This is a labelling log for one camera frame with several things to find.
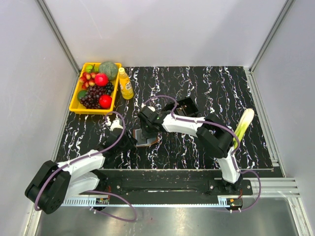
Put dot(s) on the black plastic card box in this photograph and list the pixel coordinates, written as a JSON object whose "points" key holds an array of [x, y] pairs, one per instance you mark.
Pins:
{"points": [[185, 107]]}

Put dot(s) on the yellow plastic fruit tray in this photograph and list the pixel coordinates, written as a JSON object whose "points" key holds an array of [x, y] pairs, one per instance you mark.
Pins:
{"points": [[78, 108]]}

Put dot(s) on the green lime fruit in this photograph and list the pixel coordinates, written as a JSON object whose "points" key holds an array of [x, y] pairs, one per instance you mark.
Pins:
{"points": [[81, 94]]}

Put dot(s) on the yellow juice bottle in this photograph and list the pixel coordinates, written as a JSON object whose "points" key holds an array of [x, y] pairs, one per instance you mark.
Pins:
{"points": [[125, 84]]}

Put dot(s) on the brown leather card holder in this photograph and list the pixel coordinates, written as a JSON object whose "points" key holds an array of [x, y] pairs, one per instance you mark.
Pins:
{"points": [[141, 140]]}

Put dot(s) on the dark purple grape bunch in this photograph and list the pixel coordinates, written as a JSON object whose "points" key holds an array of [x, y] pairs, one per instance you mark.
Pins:
{"points": [[91, 99]]}

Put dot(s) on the red pomegranate upper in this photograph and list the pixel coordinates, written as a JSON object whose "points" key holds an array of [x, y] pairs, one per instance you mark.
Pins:
{"points": [[101, 79]]}

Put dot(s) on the green melon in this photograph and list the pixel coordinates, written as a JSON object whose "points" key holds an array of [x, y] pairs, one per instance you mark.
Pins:
{"points": [[110, 69]]}

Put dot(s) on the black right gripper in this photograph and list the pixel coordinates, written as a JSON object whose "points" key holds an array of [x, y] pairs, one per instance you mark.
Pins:
{"points": [[145, 134]]}

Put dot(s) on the red pomegranate lower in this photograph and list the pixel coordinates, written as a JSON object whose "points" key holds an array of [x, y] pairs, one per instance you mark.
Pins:
{"points": [[105, 101]]}

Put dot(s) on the black grape bunch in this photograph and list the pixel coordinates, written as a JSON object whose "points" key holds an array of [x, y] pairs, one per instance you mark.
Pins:
{"points": [[109, 88]]}

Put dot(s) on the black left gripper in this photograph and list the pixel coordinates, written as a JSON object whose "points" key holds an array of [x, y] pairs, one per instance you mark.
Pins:
{"points": [[132, 142]]}

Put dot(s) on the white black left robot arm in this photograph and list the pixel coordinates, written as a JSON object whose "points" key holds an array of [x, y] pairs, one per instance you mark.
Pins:
{"points": [[55, 182]]}

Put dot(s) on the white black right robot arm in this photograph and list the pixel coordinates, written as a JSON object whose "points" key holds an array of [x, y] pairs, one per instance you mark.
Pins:
{"points": [[218, 140]]}

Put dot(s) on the red pomegranate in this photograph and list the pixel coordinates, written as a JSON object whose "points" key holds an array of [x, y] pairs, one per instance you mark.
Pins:
{"points": [[101, 79], [105, 101]]}

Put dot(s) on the small red fruit cluster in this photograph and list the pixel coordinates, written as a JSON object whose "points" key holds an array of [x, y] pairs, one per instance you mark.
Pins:
{"points": [[87, 80]]}

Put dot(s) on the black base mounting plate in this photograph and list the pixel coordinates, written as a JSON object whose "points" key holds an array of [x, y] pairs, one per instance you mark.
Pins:
{"points": [[171, 187]]}

